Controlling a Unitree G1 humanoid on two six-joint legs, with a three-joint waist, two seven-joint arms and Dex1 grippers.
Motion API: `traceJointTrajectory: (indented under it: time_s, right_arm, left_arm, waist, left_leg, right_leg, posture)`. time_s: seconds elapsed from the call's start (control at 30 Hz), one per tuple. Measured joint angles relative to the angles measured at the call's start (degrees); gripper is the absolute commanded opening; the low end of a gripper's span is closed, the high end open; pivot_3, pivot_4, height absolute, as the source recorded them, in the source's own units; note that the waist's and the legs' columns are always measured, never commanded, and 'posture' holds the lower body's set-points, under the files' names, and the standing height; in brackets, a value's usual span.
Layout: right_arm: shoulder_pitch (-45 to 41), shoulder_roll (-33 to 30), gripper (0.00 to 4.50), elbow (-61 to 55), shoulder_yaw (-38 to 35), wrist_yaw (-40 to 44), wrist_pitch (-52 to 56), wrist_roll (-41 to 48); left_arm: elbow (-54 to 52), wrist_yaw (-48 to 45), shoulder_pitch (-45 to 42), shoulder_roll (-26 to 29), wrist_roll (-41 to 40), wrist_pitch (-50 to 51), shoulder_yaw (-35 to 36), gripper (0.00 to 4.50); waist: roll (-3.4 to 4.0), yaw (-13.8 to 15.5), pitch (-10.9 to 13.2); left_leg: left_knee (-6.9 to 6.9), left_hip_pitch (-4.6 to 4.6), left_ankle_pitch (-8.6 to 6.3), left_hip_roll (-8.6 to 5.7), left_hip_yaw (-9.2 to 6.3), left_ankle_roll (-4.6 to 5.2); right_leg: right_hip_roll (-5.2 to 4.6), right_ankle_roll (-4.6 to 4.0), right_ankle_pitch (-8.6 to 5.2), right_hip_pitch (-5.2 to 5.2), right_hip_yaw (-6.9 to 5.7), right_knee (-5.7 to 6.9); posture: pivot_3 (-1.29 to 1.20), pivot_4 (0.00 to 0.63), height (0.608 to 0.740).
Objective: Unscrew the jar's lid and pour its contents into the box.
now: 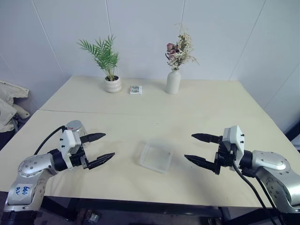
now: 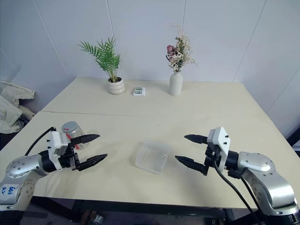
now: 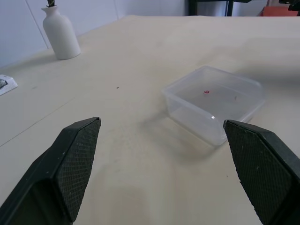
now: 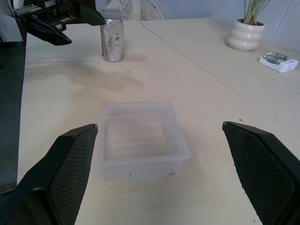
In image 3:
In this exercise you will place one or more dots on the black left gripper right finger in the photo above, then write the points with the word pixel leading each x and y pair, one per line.
pixel 264 168

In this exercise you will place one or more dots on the clear plastic container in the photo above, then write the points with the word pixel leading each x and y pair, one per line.
pixel 212 103

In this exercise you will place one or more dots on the white flat box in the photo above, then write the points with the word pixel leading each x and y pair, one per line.
pixel 5 84

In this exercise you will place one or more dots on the orange box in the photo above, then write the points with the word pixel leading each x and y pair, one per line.
pixel 279 11

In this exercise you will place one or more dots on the black metal frame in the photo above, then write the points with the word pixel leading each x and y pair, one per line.
pixel 208 7

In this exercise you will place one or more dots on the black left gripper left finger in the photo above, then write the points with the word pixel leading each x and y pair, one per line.
pixel 58 168

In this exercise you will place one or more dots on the white ceramic vase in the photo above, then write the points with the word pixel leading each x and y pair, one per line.
pixel 61 35

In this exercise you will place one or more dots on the dark plant stem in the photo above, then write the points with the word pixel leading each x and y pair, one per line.
pixel 50 3

